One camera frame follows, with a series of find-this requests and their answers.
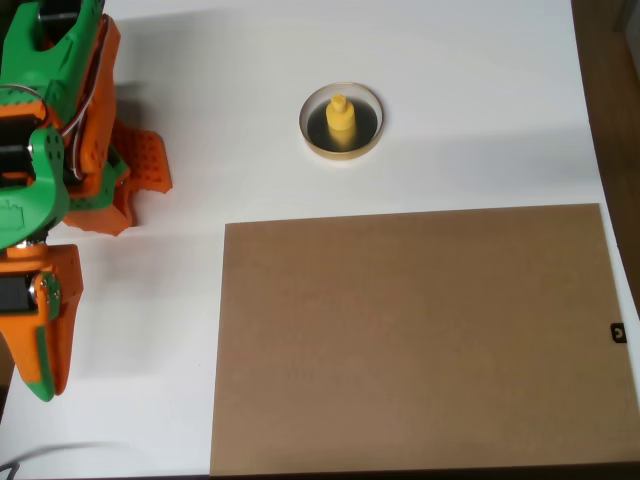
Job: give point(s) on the brown fibreboard sheet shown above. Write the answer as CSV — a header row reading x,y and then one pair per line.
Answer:
x,y
425,325

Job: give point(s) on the round dish with dark bottom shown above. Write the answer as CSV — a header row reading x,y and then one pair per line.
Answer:
x,y
317,132

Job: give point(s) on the small yellow plastic piece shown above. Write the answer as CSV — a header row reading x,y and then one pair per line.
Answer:
x,y
341,122

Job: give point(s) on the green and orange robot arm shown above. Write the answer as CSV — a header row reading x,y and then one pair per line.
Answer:
x,y
35,200

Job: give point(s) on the small black tag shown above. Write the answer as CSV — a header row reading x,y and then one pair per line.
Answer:
x,y
618,333

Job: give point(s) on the orange studded robot base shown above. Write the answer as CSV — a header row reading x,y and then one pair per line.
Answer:
x,y
150,160

